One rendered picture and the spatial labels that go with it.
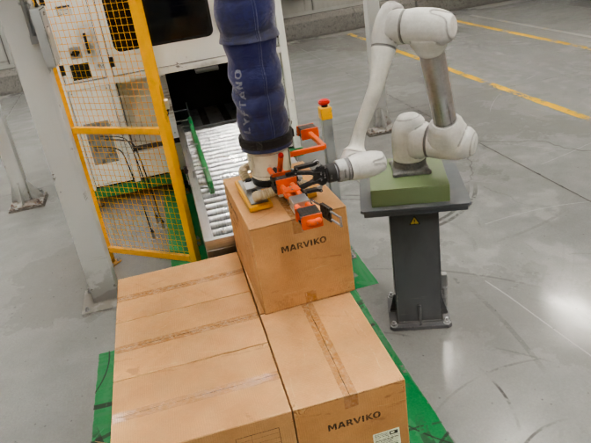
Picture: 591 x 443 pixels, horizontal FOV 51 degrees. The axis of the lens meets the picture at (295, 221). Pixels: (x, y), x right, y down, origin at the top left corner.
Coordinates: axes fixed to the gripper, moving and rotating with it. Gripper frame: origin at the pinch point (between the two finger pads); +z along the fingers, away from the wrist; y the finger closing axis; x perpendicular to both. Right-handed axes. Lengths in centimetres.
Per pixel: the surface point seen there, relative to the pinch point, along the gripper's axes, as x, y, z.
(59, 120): 136, -10, 93
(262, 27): 16, -57, -4
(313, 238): -4.3, 24.3, -6.9
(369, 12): 340, -6, -169
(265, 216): 3.7, 13.5, 9.7
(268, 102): 15.7, -28.5, -1.3
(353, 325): -27, 54, -12
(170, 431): -55, 53, 62
